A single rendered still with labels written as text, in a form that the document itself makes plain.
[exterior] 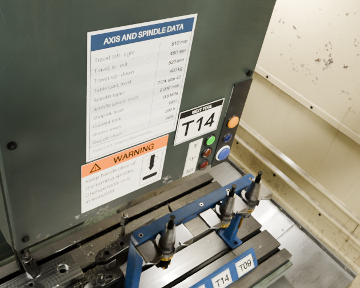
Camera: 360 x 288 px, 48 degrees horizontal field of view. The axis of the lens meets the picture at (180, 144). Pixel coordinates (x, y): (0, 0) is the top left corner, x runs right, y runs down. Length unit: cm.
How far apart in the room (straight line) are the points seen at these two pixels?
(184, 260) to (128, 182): 85
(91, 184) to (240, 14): 34
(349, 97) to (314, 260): 68
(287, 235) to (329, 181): 32
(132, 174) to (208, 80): 20
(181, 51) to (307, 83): 100
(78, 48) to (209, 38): 21
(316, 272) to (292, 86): 73
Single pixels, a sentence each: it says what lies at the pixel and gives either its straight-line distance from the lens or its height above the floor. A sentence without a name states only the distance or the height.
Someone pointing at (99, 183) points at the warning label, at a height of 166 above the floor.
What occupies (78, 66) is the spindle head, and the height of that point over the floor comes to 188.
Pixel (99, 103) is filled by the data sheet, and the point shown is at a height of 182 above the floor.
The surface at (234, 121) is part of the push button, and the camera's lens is 76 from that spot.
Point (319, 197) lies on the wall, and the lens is 168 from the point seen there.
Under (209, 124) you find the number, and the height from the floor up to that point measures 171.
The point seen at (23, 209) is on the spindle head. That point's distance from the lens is 61.
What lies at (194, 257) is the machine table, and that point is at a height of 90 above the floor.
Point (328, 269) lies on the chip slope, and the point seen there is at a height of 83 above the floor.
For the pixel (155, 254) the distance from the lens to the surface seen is 111.
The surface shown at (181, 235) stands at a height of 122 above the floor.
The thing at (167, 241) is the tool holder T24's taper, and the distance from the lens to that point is 110.
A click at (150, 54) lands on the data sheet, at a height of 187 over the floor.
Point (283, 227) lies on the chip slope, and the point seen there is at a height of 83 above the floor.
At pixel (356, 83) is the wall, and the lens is 144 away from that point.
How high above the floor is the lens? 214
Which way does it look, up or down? 40 degrees down
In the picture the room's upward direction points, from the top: 12 degrees clockwise
